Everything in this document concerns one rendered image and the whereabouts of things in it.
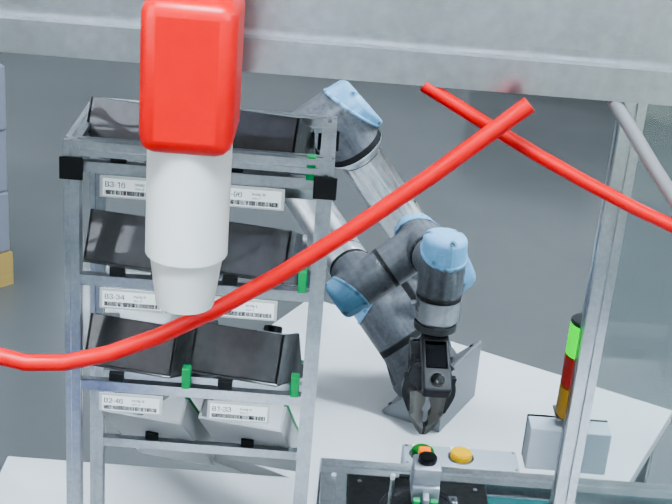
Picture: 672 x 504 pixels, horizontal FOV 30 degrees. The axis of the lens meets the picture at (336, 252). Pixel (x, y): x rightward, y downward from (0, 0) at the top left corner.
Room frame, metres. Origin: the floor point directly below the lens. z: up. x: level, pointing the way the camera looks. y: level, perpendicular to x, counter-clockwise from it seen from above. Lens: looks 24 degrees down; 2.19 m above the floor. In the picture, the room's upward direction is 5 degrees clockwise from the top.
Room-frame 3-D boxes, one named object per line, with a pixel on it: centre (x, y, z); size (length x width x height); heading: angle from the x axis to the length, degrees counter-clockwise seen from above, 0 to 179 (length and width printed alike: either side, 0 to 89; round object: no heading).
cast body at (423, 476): (1.72, -0.18, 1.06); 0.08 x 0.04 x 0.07; 1
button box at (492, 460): (1.94, -0.26, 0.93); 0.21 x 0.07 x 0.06; 91
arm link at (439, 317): (1.87, -0.17, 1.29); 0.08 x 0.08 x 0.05
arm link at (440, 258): (1.87, -0.17, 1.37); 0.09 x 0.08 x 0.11; 16
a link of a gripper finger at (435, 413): (1.88, -0.19, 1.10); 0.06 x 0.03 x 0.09; 1
